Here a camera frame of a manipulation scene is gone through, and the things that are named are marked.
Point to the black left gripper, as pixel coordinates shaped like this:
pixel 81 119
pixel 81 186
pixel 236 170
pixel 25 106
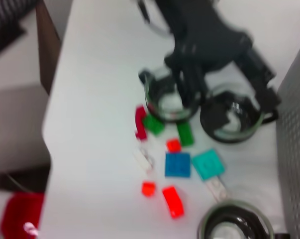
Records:
pixel 209 42

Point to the glass teacup black sleeve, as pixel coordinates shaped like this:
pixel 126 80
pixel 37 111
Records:
pixel 239 220
pixel 229 124
pixel 164 109

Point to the grey perforated storage basket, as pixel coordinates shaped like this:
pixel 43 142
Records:
pixel 296 149

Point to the green building brick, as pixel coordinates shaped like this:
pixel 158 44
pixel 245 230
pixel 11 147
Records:
pixel 185 134
pixel 153 124

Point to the small orange square brick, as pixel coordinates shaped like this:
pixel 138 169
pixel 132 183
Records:
pixel 173 145

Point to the teal square building brick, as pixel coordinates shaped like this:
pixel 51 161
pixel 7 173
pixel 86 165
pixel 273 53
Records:
pixel 208 164

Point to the dark red curved brick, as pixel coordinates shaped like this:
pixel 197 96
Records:
pixel 139 122

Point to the blue square building brick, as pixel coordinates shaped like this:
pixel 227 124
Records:
pixel 177 164

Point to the white building brick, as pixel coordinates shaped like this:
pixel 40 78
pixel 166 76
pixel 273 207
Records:
pixel 143 159
pixel 217 189

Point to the large orange sloped brick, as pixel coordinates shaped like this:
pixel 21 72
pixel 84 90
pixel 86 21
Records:
pixel 173 201

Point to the small orange sloped brick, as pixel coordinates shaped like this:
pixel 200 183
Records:
pixel 148 189

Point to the red round object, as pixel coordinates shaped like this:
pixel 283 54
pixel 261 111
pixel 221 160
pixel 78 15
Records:
pixel 18 214

